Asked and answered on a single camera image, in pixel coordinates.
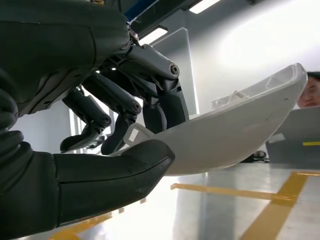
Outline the ceiling light panel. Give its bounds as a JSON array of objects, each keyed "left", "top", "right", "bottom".
[
  {"left": 189, "top": 0, "right": 222, "bottom": 15},
  {"left": 138, "top": 27, "right": 168, "bottom": 47}
]

